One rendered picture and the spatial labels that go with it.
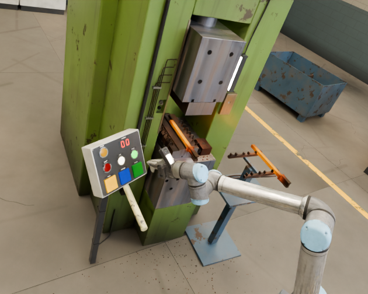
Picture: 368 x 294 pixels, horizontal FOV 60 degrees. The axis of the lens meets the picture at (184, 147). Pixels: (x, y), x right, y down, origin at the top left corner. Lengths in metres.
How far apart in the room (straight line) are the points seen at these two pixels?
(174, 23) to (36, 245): 1.89
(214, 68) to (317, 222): 0.99
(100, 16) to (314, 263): 1.77
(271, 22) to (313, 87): 3.46
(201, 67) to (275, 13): 0.61
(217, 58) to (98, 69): 0.85
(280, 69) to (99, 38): 4.13
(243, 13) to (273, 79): 3.99
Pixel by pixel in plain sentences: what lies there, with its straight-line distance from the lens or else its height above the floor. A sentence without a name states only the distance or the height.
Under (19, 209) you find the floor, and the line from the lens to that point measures 2.96.
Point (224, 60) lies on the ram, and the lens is 1.89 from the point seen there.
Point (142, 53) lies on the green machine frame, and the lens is 1.81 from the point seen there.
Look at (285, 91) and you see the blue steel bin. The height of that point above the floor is 0.30.
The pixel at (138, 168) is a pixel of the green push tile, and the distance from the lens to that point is 1.87.
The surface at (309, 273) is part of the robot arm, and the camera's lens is 1.60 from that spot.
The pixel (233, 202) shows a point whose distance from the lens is 2.37.
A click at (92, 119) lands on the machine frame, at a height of 0.85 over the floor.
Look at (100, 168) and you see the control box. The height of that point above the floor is 1.10.
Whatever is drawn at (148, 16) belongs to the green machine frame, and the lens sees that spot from 1.74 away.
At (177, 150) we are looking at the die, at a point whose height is 0.98.
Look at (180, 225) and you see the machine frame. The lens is 2.76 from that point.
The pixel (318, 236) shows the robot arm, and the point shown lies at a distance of 1.44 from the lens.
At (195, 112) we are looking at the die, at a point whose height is 1.29.
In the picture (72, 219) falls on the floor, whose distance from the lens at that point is 2.88.
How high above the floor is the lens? 2.25
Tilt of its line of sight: 35 degrees down
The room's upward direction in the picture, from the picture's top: 19 degrees clockwise
